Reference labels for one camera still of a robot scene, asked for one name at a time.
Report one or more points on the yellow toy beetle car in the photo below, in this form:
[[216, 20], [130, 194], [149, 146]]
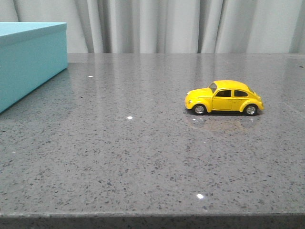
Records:
[[224, 96]]

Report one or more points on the light blue box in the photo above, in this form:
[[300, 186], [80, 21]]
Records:
[[30, 54]]

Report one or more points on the grey curtain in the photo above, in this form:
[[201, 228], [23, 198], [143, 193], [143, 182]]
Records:
[[170, 26]]

